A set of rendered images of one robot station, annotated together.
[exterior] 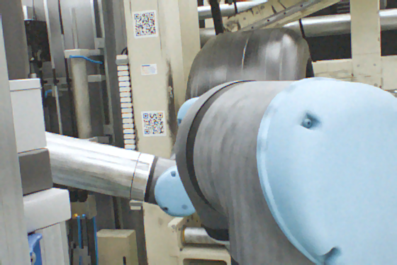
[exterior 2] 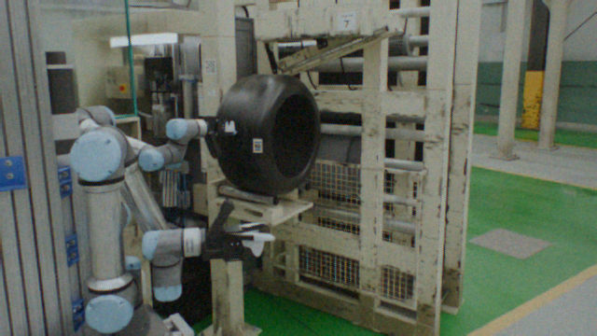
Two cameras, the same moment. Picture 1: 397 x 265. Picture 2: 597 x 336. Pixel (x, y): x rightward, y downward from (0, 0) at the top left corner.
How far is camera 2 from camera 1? 1.04 m
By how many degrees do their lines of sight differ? 19
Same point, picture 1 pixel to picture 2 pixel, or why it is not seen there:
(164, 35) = (219, 74)
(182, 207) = (147, 167)
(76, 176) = not seen: hidden behind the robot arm
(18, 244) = (53, 167)
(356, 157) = (87, 152)
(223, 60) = (235, 93)
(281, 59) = (261, 97)
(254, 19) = (294, 62)
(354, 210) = (85, 163)
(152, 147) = not seen: hidden behind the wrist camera
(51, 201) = not seen: hidden behind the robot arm
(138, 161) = (136, 146)
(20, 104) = (69, 122)
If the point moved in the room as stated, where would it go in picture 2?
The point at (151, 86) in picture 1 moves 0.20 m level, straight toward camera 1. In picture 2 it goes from (212, 102) to (198, 105)
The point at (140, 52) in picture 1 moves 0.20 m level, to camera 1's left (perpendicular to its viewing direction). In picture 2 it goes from (207, 82) to (173, 82)
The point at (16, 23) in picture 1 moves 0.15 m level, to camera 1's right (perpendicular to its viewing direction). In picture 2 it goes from (68, 94) to (109, 94)
